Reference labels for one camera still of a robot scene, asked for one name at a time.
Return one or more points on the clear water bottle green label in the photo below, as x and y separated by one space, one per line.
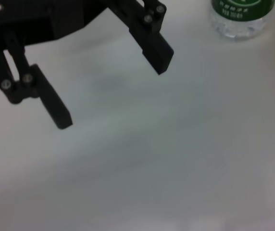
241 16

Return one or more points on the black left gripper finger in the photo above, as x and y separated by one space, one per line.
53 106
156 53

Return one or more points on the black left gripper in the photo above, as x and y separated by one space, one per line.
31 19

